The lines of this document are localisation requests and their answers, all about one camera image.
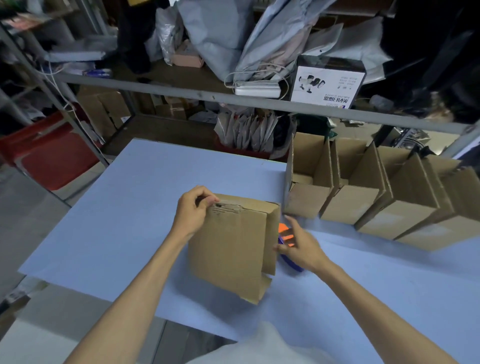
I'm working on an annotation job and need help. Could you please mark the person's left hand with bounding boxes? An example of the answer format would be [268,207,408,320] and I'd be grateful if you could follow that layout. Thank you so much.
[169,185,221,247]

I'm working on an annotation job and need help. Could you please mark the person's right hand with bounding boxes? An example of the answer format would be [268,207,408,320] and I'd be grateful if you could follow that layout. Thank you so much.
[273,214,337,280]

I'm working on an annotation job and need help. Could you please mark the orange blue tape dispenser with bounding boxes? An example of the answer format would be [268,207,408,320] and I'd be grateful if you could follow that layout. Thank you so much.
[276,223,305,274]

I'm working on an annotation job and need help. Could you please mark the plain brown cardboard box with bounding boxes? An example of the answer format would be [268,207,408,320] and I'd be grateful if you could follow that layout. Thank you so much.
[395,154,480,253]

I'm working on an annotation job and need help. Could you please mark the large brown storage cardboard box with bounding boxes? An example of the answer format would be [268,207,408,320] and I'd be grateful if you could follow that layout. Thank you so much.
[76,88,132,142]

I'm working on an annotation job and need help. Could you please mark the person's left forearm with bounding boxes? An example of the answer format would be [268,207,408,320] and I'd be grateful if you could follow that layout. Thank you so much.
[65,230,188,364]

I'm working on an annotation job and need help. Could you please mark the person's right forearm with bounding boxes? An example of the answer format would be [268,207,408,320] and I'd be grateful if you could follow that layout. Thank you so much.
[318,262,458,364]

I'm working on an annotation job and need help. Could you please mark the person's white shirt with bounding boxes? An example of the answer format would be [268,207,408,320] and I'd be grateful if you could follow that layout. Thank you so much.
[185,321,338,364]

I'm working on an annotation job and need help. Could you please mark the bundle of grey paper bags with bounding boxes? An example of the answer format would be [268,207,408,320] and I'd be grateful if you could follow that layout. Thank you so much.
[214,110,286,153]

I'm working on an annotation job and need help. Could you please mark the dark green bag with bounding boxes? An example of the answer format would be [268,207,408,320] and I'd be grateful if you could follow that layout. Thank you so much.
[296,114,337,138]

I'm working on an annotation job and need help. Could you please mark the grey metal shelving rack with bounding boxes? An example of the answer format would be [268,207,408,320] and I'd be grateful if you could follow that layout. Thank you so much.
[0,0,480,207]

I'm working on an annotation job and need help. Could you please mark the white power strip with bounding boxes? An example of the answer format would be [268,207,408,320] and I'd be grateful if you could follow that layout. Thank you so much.
[234,80,282,100]

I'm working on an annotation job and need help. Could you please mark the silver reflective roll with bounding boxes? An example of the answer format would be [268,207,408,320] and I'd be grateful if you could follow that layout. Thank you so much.
[391,129,432,155]

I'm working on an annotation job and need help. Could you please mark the red plastic stool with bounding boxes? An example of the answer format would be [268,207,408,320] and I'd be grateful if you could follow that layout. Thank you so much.
[0,110,102,192]

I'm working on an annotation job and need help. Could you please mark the white black printed box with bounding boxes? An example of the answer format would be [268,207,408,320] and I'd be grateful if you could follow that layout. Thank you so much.
[289,55,367,110]

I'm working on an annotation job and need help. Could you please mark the pile of grey plastic mailers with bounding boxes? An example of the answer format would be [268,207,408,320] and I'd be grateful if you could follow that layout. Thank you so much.
[176,0,393,82]

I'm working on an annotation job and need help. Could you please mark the white glossy cabinet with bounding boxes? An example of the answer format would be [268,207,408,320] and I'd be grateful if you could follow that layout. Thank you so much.
[0,283,168,364]

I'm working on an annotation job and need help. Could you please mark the white perforated rack post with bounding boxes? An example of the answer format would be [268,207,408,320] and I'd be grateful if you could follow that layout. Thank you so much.
[440,127,480,160]

